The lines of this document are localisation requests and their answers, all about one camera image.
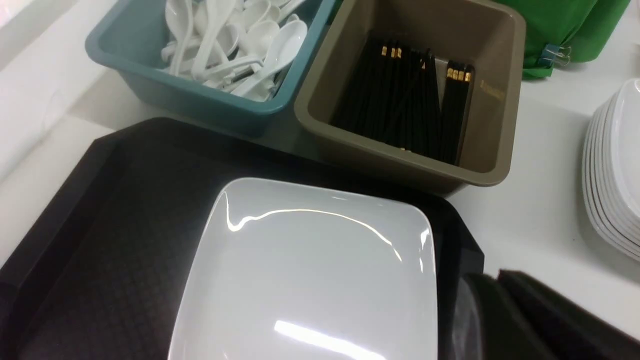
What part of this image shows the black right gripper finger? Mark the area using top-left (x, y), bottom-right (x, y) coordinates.
top-left (452, 269), bottom-right (640, 360)

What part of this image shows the large white rice plate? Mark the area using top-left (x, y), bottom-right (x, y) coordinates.
top-left (167, 177), bottom-right (439, 360)

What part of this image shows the white soup spoon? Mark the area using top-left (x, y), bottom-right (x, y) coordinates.
top-left (191, 0), bottom-right (236, 81)

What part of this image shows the stack of white plates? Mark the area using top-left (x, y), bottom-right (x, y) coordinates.
top-left (581, 78), bottom-right (640, 261)

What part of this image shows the black chopsticks pile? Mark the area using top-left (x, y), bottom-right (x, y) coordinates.
top-left (330, 34), bottom-right (475, 166)

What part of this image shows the metal binder clip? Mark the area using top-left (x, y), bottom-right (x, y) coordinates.
top-left (536, 43), bottom-right (572, 68)

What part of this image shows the brown plastic bin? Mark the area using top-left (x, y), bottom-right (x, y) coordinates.
top-left (294, 0), bottom-right (526, 195)

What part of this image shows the green cloth backdrop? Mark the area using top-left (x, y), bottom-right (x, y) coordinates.
top-left (499, 0), bottom-right (630, 81)

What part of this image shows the white spoon right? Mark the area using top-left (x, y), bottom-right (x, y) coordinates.
top-left (231, 20), bottom-right (307, 97)

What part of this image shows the black serving tray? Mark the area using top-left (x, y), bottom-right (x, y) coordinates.
top-left (1, 117), bottom-right (485, 360)

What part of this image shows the teal plastic bin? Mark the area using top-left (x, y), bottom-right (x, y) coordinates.
top-left (85, 0), bottom-right (336, 137)

